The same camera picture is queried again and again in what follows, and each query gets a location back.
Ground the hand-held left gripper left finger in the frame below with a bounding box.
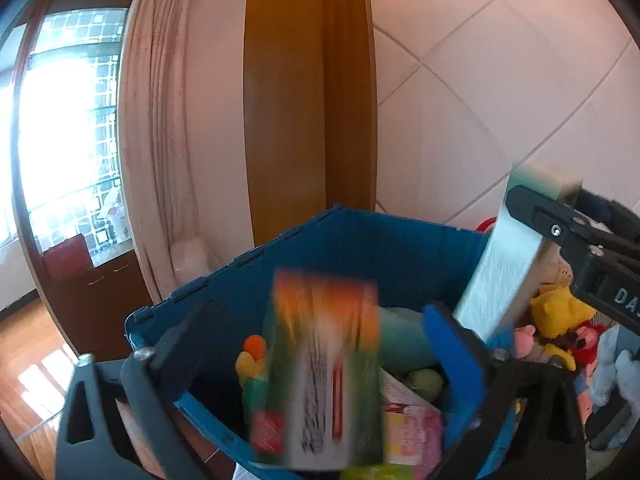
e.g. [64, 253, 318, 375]
[54, 299, 214, 480]

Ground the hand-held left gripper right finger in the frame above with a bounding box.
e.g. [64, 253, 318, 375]
[422, 301, 587, 480]

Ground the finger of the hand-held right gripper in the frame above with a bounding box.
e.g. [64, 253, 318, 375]
[571, 188, 640, 247]
[505, 184, 640, 282]

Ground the white box with teal end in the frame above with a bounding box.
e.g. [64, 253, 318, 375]
[451, 161, 585, 342]

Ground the blue plastic crate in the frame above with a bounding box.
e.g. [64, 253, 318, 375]
[125, 204, 518, 480]

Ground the orange green box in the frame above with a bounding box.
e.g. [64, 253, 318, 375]
[249, 267, 387, 472]

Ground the light green plush toy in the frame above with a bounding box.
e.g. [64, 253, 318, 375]
[404, 368, 445, 402]

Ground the pale green plush toy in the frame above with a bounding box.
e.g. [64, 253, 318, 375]
[379, 306, 437, 372]

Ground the red black plush toy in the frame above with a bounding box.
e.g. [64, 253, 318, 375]
[560, 322, 608, 367]

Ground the yellow bear plush toy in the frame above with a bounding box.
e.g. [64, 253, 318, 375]
[529, 284, 599, 372]

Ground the white red card box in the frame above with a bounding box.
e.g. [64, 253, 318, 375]
[379, 366, 427, 407]

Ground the white plush toy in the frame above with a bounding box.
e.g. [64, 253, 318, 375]
[592, 324, 640, 413]

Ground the orange yellow green plush toy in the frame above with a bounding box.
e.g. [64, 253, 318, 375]
[235, 335, 273, 413]

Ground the pink pig plush toy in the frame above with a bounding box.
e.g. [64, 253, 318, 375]
[514, 324, 540, 359]

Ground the pink yellow packet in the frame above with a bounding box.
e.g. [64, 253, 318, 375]
[382, 402, 445, 480]

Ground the wooden cabinet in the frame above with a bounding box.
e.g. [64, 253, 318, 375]
[27, 249, 157, 363]

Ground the red bag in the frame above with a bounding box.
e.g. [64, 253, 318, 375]
[44, 233, 95, 282]

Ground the white curtain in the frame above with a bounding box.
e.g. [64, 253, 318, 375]
[116, 0, 253, 307]

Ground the window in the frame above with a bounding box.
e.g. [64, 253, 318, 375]
[7, 4, 128, 263]

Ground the wooden wall panel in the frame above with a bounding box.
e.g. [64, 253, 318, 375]
[243, 0, 379, 250]

